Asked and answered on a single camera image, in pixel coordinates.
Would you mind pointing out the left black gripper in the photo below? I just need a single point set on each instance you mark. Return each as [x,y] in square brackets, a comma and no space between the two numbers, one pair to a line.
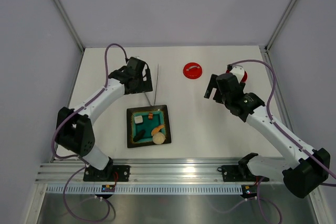
[145,86]

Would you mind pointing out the left aluminium frame post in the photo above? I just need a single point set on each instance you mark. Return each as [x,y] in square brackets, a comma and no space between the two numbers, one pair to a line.
[65,18]

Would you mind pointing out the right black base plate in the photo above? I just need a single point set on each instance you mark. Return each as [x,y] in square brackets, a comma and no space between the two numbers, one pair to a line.
[231,172]

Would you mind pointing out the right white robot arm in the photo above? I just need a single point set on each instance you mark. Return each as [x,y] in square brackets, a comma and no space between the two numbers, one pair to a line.
[302,169]

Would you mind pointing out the white slotted cable duct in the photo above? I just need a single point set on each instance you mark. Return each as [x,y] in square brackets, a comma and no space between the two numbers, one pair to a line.
[148,189]

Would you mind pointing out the black seaweed piece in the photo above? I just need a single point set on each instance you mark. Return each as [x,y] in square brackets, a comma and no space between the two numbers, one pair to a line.
[139,136]

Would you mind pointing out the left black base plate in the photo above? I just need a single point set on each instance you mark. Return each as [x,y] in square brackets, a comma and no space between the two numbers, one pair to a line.
[120,173]

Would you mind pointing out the round white bun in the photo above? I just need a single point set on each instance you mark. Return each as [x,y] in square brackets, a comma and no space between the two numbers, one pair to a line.
[158,138]

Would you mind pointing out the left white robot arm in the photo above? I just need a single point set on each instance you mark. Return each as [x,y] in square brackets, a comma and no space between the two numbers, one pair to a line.
[74,130]

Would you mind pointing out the left small circuit board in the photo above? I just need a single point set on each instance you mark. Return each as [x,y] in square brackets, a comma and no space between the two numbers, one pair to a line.
[108,188]

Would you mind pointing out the right aluminium frame post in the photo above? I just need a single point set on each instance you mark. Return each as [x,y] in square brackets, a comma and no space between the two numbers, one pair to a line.
[280,25]

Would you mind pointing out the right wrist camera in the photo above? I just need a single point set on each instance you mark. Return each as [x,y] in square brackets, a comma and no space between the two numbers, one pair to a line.
[236,70]

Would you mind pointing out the small circuit board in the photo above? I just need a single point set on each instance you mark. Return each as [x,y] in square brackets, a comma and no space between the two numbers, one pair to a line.
[249,190]
[108,188]

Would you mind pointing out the aluminium frame post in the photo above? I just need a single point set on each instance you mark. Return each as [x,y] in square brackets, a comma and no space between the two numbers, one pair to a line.
[280,25]
[65,18]

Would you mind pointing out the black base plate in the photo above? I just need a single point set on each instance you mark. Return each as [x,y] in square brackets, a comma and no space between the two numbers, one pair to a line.
[231,172]
[120,173]

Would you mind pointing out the right small circuit board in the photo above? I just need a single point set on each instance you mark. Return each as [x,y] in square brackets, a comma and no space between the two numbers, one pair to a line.
[249,190]

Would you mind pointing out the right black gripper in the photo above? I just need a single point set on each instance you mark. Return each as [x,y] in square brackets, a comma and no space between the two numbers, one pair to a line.
[213,83]

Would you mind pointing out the white sushi roll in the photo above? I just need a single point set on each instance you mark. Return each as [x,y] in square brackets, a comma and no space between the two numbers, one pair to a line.
[138,119]

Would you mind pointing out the red round lid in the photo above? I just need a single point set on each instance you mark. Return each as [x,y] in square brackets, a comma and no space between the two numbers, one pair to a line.
[192,70]

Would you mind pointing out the orange salmon piece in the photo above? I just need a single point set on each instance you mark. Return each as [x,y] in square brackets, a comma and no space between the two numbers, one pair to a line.
[157,129]

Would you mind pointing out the long metal tongs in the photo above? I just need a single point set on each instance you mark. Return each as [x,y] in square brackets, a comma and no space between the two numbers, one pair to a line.
[155,90]

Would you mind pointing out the red cylindrical container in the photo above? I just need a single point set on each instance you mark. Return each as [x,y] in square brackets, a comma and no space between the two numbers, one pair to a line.
[245,77]

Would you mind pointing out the aluminium mounting rail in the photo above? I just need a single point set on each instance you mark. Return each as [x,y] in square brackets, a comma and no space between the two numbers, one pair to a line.
[145,171]

